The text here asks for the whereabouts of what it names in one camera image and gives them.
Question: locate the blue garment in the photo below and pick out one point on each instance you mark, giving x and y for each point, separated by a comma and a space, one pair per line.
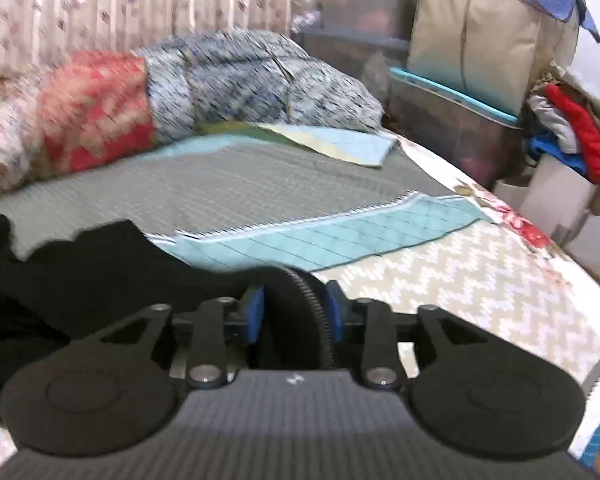
555, 152

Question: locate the clear plastic bag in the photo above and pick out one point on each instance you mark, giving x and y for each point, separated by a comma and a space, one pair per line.
306, 15

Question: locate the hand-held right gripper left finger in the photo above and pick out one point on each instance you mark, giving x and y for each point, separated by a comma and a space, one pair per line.
253, 315

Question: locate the black pants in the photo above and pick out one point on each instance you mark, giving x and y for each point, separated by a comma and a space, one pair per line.
80, 285

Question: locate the grey garment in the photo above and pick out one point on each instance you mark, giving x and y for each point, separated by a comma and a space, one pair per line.
555, 120

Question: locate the red garment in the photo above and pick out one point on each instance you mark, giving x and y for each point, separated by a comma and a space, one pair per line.
587, 135

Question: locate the striped floral curtain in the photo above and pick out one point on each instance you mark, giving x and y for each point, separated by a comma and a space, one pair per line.
130, 5

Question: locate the large storage bin teal lid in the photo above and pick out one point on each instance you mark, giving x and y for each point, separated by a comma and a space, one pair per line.
450, 125

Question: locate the dark clear storage bin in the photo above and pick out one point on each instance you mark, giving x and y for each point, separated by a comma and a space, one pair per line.
350, 67

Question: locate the beige fabric storage bag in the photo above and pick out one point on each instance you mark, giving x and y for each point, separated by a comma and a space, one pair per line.
480, 40

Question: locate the patchwork quilted bedspread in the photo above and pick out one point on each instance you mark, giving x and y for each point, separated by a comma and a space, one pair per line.
240, 185

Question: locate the folded light blue cloth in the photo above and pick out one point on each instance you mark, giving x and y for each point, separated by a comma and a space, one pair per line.
340, 142

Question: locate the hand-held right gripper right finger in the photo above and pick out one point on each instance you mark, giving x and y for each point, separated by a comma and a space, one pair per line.
334, 310

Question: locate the white laundry container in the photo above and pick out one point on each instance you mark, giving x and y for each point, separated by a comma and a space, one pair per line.
550, 192

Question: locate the red and blue floral quilt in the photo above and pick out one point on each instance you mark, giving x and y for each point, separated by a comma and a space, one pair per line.
105, 105

